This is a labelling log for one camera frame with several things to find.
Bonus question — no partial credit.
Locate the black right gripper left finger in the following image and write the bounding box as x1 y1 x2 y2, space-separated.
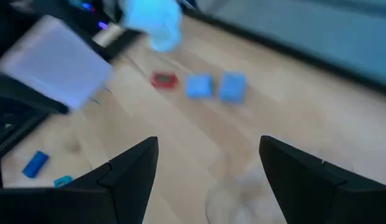
67 136 160 224

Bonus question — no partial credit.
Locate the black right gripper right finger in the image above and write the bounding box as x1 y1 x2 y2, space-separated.
258 135 386 224

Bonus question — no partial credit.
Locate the teal digital clock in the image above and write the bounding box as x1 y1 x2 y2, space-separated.
52 175 74 189

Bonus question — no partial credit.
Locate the blue digital clock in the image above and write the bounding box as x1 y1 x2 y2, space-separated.
21 150 50 180

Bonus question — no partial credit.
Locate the red digital clock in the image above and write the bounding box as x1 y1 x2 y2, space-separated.
150 71 179 90

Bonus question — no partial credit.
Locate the lavender power adapter block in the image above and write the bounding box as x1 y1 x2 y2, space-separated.
217 71 247 103
184 73 214 100

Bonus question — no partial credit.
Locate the white rectangular block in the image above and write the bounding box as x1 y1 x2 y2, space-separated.
0 14 115 112

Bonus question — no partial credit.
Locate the white cylindrical cup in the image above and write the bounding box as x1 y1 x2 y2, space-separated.
121 0 184 53

